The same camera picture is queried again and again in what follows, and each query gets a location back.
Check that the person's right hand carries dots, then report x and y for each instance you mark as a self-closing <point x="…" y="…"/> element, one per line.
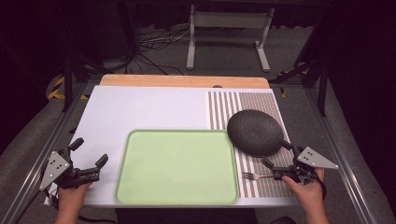
<point x="306" y="193"/>

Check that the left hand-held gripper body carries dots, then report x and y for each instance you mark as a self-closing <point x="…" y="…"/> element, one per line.
<point x="55" y="165"/>

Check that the wooden board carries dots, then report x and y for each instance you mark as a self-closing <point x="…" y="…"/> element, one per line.
<point x="183" y="81"/>

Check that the silver fork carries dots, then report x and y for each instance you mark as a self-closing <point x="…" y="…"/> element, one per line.
<point x="253" y="176"/>

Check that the aluminium frame rail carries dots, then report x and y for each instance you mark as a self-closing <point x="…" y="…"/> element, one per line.
<point x="339" y="155"/>
<point x="34" y="161"/>

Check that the person's left hand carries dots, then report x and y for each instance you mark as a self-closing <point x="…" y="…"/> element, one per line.
<point x="72" y="196"/>

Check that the yellow and black tape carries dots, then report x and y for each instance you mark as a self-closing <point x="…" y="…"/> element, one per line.
<point x="56" y="90"/>

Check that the light green tray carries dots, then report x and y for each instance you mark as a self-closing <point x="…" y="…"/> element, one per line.
<point x="177" y="168"/>

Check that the striped placemat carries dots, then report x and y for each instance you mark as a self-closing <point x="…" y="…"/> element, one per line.
<point x="258" y="102"/>

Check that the grey metal stand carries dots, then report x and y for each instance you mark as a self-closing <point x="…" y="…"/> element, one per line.
<point x="229" y="20"/>

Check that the white board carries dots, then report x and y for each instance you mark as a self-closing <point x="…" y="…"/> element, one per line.
<point x="140" y="107"/>

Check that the black tripod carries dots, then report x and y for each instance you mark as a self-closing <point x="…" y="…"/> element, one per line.
<point x="317" y="74"/>
<point x="70" y="81"/>

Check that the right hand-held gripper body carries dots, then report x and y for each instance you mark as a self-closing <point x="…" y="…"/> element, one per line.
<point x="314" y="158"/>

